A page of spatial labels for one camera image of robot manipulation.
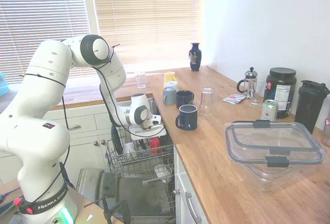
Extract yellow mug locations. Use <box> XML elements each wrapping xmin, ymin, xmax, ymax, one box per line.
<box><xmin>163</xmin><ymin>71</ymin><xmax>176</xmax><ymax>88</ymax></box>

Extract clear tall tumbler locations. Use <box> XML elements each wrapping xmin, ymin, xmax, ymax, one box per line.
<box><xmin>249</xmin><ymin>79</ymin><xmax>266</xmax><ymax>108</ymax></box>

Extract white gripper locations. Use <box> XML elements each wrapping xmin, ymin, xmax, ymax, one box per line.
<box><xmin>129</xmin><ymin>123</ymin><xmax>166</xmax><ymax>150</ymax></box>

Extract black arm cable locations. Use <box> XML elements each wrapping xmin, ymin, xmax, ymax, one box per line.
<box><xmin>19</xmin><ymin>43</ymin><xmax>167</xmax><ymax>209</ymax></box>

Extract dark blue painted vase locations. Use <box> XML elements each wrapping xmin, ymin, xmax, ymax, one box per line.
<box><xmin>189</xmin><ymin>42</ymin><xmax>202</xmax><ymax>72</ymax></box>

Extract clear ribbed drinking glass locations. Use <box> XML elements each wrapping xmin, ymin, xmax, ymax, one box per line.
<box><xmin>135</xmin><ymin>71</ymin><xmax>147</xmax><ymax>89</ymax></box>

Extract upturned clear glass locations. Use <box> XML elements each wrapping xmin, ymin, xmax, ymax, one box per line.
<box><xmin>200</xmin><ymin>87</ymin><xmax>216</xmax><ymax>116</ymax></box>

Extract black camera stand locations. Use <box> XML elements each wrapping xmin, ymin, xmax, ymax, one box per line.
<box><xmin>84</xmin><ymin>195</ymin><xmax>132</xmax><ymax>224</ymax></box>

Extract white window blind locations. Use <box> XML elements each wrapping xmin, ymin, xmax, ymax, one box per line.
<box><xmin>0</xmin><ymin>0</ymin><xmax>92</xmax><ymax>85</ymax></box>

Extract light blue plastic object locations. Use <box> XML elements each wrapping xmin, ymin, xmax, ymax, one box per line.
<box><xmin>0</xmin><ymin>71</ymin><xmax>7</xmax><ymax>97</ymax></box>

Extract blue purple cable bundle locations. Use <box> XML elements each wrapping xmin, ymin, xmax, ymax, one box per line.
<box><xmin>0</xmin><ymin>186</ymin><xmax>21</xmax><ymax>212</ymax></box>

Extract dark blue mug pale inside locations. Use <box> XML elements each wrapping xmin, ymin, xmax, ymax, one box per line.
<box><xmin>175</xmin><ymin>104</ymin><xmax>198</xmax><ymax>131</ymax></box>

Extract white cabinet under wooden counter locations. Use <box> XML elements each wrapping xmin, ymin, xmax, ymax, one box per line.
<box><xmin>174</xmin><ymin>146</ymin><xmax>209</xmax><ymax>224</ymax></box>

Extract clear plastic storage container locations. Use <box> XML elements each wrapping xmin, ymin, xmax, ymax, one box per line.
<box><xmin>241</xmin><ymin>156</ymin><xmax>323</xmax><ymax>193</ymax></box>

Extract black shaker bottle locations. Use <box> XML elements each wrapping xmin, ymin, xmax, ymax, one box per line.
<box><xmin>294</xmin><ymin>79</ymin><xmax>330</xmax><ymax>134</ymax></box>

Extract black protein powder tub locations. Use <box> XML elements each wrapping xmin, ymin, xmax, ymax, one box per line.
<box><xmin>262</xmin><ymin>67</ymin><xmax>297</xmax><ymax>119</ymax></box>

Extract dark round plate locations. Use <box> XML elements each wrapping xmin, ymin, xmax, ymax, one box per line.
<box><xmin>110</xmin><ymin>125</ymin><xmax>124</xmax><ymax>155</ymax></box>

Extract grey wire lower dishwasher rack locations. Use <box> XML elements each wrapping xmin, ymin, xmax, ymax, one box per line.
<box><xmin>142</xmin><ymin>162</ymin><xmax>176</xmax><ymax>216</ymax></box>

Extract beige window blind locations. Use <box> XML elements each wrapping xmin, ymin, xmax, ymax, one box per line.
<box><xmin>90</xmin><ymin>0</ymin><xmax>203</xmax><ymax>73</ymax></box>

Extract red white sachet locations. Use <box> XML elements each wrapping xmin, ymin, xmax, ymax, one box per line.
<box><xmin>230</xmin><ymin>93</ymin><xmax>246</xmax><ymax>103</ymax></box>
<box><xmin>222</xmin><ymin>96</ymin><xmax>239</xmax><ymax>105</ymax></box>

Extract white green drink can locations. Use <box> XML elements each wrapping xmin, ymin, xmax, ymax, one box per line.
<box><xmin>260</xmin><ymin>99</ymin><xmax>279</xmax><ymax>121</ymax></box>

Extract pale white mug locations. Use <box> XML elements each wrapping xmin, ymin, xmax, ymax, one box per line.
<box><xmin>164</xmin><ymin>81</ymin><xmax>179</xmax><ymax>92</ymax></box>

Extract red enamel speckled mug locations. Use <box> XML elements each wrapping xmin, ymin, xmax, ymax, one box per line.
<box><xmin>148</xmin><ymin>136</ymin><xmax>161</xmax><ymax>155</ymax></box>

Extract clear container lid black clips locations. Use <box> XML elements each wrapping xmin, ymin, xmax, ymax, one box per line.
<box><xmin>223</xmin><ymin>120</ymin><xmax>326</xmax><ymax>168</ymax></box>

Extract grey mug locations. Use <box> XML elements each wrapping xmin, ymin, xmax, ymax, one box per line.
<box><xmin>162</xmin><ymin>87</ymin><xmax>177</xmax><ymax>105</ymax></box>

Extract silver cabinet bar handle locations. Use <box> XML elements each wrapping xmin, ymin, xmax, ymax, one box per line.
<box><xmin>184</xmin><ymin>191</ymin><xmax>203</xmax><ymax>223</ymax></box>

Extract stainless dishwasher door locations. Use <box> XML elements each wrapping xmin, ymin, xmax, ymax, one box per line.
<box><xmin>76</xmin><ymin>168</ymin><xmax>176</xmax><ymax>222</ymax></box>

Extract white kitchen cabinet with drawers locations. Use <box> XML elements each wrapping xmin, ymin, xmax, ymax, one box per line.
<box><xmin>0</xmin><ymin>100</ymin><xmax>155</xmax><ymax>186</ymax></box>

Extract pink capped bottle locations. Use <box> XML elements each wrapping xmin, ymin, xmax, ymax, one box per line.
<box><xmin>321</xmin><ymin>113</ymin><xmax>330</xmax><ymax>146</ymax></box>

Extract grey wire dishwasher rack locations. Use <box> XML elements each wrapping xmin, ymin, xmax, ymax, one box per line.
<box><xmin>105</xmin><ymin>124</ymin><xmax>175</xmax><ymax>178</ymax></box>
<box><xmin>142</xmin><ymin>162</ymin><xmax>176</xmax><ymax>216</ymax></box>

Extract white printed mug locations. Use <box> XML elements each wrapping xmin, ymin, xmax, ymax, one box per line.
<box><xmin>123</xmin><ymin>142</ymin><xmax>136</xmax><ymax>157</ymax></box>

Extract grey wire upper dishwasher rack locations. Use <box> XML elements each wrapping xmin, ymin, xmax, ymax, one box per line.
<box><xmin>105</xmin><ymin>124</ymin><xmax>175</xmax><ymax>178</ymax></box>

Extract glass french press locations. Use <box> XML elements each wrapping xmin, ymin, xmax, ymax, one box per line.
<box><xmin>236</xmin><ymin>67</ymin><xmax>259</xmax><ymax>99</ymax></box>

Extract white bowl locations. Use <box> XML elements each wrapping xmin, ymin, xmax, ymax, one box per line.
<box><xmin>154</xmin><ymin>163</ymin><xmax>173</xmax><ymax>184</ymax></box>

